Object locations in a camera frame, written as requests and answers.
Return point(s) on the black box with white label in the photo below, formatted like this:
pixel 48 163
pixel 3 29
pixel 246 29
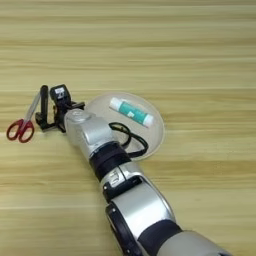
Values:
pixel 59 92

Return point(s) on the beige round plate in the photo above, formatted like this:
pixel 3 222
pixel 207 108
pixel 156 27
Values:
pixel 155 133

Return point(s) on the black marker pen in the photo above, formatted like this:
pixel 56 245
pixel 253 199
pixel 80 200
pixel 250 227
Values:
pixel 44 98

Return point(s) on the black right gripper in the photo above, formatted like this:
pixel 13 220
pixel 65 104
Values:
pixel 60 115

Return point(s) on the white green glue stick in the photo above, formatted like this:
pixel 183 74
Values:
pixel 131 111

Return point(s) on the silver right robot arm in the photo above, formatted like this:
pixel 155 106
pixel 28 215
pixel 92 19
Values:
pixel 140 206

